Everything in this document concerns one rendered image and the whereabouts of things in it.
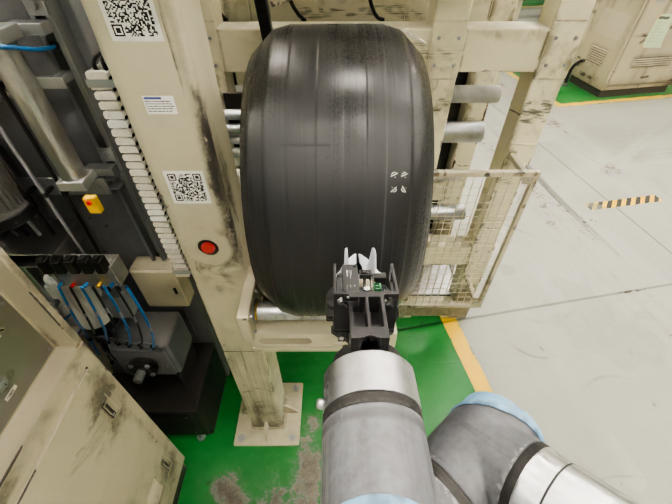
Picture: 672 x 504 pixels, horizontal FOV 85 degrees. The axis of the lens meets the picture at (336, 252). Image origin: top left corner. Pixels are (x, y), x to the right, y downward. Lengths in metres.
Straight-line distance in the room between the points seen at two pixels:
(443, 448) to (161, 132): 0.63
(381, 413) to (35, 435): 0.77
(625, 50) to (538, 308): 3.49
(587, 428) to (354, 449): 1.77
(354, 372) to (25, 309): 0.75
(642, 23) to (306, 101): 4.80
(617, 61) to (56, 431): 5.24
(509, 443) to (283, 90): 0.51
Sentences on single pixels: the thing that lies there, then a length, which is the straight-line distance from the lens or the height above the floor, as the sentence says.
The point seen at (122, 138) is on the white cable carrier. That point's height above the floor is 1.32.
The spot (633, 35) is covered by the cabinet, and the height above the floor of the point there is 0.62.
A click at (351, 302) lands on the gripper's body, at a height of 1.31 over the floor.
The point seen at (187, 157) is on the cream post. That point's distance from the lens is 0.73.
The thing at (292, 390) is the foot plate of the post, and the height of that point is 0.01.
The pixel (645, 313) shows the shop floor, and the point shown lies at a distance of 2.62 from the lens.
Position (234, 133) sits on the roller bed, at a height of 1.13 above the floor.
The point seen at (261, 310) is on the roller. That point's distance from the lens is 0.90.
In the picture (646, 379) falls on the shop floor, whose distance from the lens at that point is 2.33.
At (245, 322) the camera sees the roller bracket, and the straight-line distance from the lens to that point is 0.86.
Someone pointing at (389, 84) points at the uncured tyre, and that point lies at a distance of 0.58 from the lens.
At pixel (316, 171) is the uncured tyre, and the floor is 1.35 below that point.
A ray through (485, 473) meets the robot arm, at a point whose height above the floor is 1.23.
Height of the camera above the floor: 1.62
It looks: 44 degrees down
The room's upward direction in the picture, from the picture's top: straight up
